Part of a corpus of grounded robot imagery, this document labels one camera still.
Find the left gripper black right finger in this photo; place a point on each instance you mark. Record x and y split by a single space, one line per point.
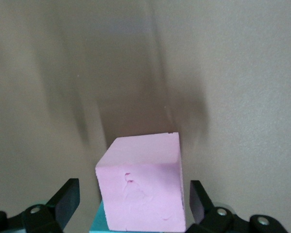
198 204

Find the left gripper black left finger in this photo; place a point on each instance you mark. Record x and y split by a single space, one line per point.
66 201

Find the blue foam cube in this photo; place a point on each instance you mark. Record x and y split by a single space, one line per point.
99 223

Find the pink foam cube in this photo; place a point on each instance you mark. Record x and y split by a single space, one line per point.
140 182

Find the brown table cover sheet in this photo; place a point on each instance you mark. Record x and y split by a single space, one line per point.
135 72

